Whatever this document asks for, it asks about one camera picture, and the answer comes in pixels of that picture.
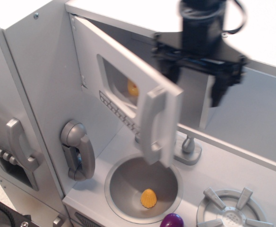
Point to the grey ice dispenser panel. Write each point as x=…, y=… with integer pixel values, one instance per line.
x=10, y=166

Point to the grey toy telephone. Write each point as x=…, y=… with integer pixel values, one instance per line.
x=78, y=151

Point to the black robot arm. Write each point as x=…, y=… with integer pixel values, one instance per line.
x=193, y=9

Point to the grey toy faucet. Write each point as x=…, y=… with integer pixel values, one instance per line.
x=188, y=147

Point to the yellow toy inside microwave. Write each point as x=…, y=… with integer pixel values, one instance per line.
x=132, y=88

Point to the yellow toy corn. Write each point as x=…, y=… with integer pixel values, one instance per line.
x=148, y=198

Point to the grey toy microwave door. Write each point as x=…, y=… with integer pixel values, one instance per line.
x=142, y=98

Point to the grey round sink bowl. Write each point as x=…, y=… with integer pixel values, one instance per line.
x=130, y=177

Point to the purple toy eggplant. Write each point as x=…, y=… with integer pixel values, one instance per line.
x=172, y=220

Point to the grey fridge door handle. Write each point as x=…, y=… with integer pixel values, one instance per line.
x=19, y=145

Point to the grey toy stove burner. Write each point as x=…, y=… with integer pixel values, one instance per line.
x=230, y=208

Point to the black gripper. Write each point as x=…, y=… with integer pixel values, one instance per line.
x=200, y=46

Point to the grey oven door handle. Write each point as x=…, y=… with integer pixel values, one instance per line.
x=58, y=222

